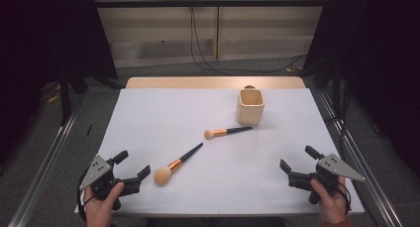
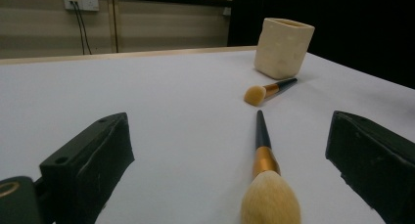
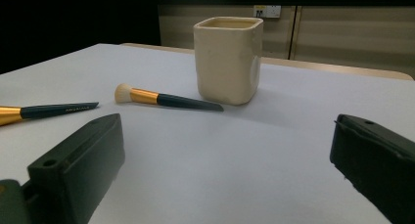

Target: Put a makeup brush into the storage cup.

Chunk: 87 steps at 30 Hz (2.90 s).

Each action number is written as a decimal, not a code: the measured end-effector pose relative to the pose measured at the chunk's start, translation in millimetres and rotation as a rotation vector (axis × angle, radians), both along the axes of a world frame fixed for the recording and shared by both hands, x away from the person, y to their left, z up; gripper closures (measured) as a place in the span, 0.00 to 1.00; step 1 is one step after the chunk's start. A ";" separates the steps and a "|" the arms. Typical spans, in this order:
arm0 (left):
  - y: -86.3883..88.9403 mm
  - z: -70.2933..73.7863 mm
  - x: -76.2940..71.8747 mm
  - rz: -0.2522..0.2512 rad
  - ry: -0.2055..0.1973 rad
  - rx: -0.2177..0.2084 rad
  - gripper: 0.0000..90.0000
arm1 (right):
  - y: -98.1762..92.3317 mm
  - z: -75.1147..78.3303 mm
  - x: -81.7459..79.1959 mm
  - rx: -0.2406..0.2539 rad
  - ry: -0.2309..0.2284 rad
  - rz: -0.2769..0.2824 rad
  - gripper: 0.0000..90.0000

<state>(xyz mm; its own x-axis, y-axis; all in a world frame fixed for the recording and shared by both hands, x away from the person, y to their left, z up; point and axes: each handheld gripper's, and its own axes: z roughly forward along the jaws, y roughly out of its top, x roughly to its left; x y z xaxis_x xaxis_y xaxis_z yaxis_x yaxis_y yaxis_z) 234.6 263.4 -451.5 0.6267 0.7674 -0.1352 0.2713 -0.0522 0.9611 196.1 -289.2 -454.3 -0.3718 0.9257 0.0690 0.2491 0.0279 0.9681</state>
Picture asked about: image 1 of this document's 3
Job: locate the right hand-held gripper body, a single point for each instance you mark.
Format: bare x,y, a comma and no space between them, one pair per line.
330,172

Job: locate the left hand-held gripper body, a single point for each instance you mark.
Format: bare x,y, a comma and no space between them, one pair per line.
100,179

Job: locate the large makeup brush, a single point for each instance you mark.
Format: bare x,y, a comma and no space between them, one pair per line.
180,162

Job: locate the beige square cup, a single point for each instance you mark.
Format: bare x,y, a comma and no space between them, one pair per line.
250,114

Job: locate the small makeup brush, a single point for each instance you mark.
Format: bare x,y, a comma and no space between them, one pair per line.
228,131

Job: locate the person's left hand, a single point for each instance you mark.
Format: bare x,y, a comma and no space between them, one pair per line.
100,210

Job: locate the person's right hand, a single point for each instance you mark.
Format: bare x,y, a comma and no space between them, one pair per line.
332,205

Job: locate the small black floor object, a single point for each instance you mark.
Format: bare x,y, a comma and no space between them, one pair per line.
89,130

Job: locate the white table mat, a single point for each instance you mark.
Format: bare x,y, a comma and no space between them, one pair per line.
214,187

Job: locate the black metal stand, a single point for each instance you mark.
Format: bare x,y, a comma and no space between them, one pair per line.
65,94

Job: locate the yellow floor tape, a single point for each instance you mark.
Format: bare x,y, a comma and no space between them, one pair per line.
293,69
53,98

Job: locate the small brown round object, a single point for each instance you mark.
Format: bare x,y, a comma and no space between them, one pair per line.
249,87

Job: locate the black curtain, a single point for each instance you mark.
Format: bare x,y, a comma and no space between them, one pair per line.
379,55
39,55

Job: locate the black horizontal bar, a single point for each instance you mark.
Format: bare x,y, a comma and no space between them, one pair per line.
211,3

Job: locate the aluminium floor rail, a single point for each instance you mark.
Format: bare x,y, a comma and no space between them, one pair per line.
363,167
46,174

